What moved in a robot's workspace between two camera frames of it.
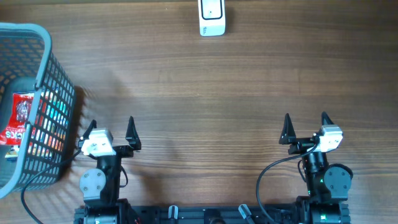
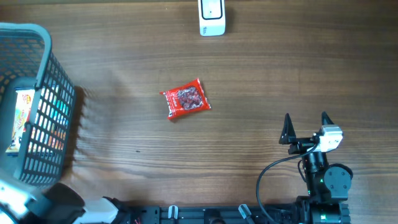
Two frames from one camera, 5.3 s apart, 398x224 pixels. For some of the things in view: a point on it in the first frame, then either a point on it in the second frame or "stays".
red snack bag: x=12 y=135 -> x=188 y=98
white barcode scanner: x=212 y=17 stays
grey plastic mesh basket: x=28 y=64 stays
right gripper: x=288 y=136 stays
